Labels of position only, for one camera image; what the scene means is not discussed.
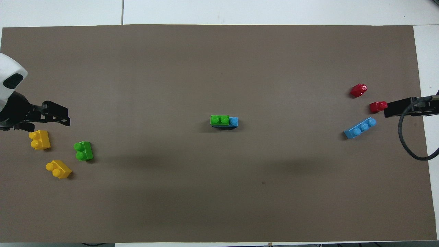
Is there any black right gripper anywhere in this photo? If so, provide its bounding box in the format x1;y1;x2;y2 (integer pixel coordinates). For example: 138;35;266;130
383;97;439;118

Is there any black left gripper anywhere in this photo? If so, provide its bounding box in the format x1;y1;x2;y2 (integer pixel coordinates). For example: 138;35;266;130
0;92;71;133

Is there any blue three-stud brick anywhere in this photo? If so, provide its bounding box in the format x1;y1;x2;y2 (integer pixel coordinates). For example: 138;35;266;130
212;117;239;129
343;117;377;139

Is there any green two-stud brick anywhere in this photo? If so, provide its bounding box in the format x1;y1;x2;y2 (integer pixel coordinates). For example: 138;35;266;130
73;141;94;162
210;115;230;126

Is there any red one-stud block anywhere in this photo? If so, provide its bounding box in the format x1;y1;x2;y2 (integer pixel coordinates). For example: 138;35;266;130
369;101;388;113
350;83;368;98

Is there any yellow two-stud brick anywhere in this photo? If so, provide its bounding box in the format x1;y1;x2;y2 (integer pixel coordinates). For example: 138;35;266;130
28;130;51;151
46;160;72;179

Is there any brown table mat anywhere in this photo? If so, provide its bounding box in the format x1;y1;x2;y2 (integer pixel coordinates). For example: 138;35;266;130
0;25;438;243

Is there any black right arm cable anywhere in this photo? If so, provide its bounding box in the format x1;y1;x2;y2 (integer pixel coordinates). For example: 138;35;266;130
398;90;439;161

